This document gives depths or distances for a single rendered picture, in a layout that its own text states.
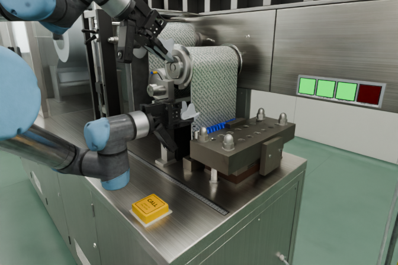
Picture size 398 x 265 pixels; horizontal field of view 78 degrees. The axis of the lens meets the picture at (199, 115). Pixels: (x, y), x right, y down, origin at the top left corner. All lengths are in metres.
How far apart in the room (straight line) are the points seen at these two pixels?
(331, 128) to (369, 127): 0.40
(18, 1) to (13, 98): 0.22
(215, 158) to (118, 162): 0.27
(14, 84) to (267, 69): 0.81
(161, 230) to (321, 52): 0.71
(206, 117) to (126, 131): 0.33
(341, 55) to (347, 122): 2.55
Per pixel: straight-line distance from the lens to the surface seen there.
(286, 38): 0.96
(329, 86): 0.90
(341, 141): 3.49
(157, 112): 0.71
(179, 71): 0.80
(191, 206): 0.72
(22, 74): 0.40
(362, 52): 0.87
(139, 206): 0.69
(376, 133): 3.36
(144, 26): 0.72
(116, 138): 0.64
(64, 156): 0.70
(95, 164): 0.70
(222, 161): 0.71
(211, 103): 0.88
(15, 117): 0.38
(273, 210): 0.92
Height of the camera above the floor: 1.34
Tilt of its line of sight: 17 degrees down
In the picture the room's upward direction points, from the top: straight up
